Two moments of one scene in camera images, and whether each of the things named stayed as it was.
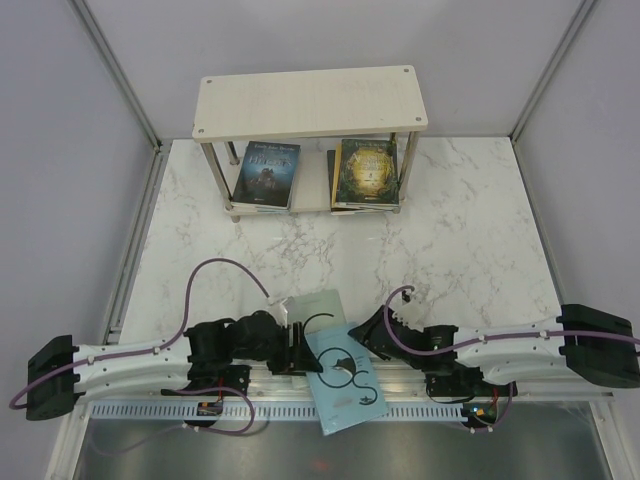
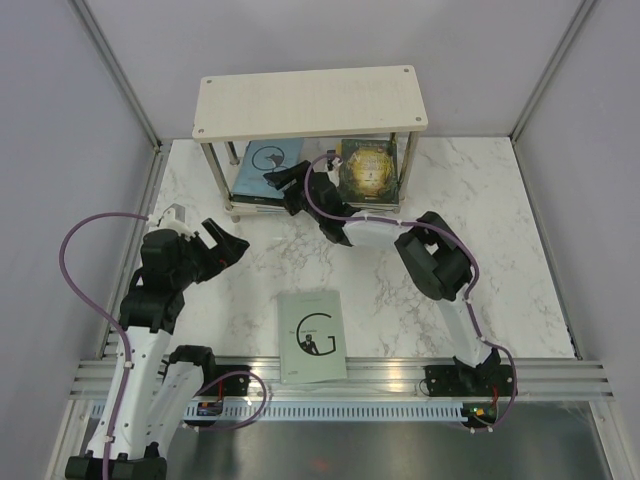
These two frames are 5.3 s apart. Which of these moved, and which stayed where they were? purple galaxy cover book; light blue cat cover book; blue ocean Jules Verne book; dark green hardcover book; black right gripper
Moved: black right gripper; light blue cat cover book
Stayed: dark green hardcover book; blue ocean Jules Verne book; purple galaxy cover book
